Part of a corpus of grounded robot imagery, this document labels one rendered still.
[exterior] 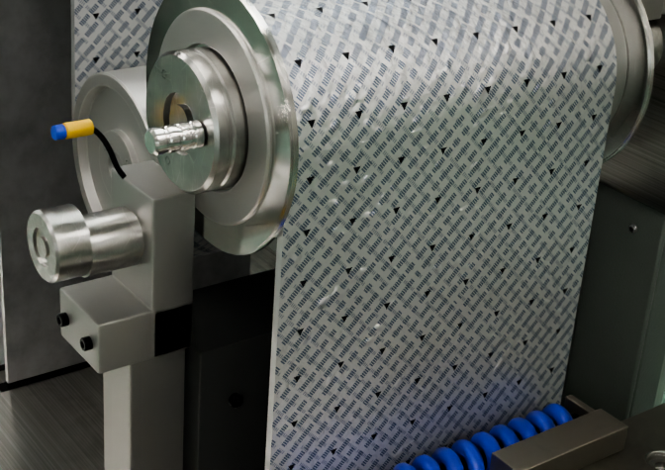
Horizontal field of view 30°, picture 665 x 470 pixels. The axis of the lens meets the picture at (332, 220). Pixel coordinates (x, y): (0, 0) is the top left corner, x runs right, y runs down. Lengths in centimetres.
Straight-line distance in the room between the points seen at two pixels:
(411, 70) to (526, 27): 9
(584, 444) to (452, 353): 10
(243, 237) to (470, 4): 18
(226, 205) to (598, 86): 24
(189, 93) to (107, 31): 20
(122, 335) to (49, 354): 38
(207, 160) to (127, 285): 12
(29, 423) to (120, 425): 28
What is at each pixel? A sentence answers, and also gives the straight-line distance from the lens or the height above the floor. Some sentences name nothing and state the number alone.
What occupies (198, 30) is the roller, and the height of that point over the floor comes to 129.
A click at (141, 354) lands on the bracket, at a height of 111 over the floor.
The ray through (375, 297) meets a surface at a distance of 69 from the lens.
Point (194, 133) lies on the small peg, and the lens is 62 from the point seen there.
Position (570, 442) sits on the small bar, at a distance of 78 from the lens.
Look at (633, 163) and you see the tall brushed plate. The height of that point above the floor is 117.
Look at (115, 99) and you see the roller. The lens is 78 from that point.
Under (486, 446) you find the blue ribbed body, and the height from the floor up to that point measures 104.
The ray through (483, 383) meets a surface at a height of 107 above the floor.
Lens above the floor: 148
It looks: 25 degrees down
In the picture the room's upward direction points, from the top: 4 degrees clockwise
